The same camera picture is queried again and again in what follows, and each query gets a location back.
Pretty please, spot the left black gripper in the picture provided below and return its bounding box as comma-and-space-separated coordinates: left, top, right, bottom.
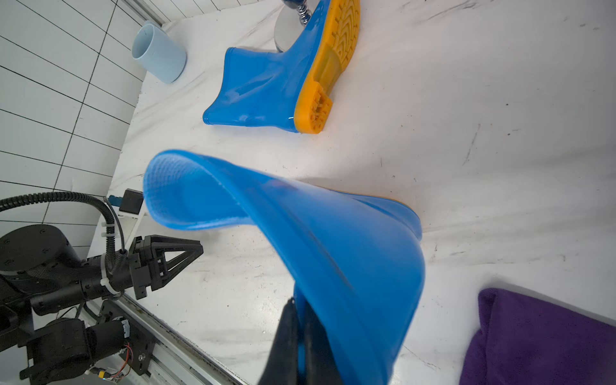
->
77, 235, 204, 300

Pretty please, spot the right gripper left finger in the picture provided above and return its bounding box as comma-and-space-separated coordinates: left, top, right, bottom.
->
258, 298, 299, 385

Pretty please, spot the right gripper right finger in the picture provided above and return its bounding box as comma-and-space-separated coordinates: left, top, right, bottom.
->
304, 307, 343, 385

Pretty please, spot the blue rubber boot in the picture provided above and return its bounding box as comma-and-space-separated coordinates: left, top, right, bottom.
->
144, 150, 425, 384
203, 0, 361, 134

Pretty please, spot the purple cloth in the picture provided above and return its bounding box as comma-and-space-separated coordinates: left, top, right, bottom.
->
460, 288, 615, 384

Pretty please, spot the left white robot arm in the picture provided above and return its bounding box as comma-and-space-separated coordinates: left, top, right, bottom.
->
1, 192, 203, 384

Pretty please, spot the light blue cup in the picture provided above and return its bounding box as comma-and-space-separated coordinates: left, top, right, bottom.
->
131, 22, 188, 84

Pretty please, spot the chrome hook stand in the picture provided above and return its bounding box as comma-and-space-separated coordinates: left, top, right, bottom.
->
274, 0, 319, 52

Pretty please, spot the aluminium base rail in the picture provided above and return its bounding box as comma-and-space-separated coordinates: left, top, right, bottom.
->
116, 297, 245, 384

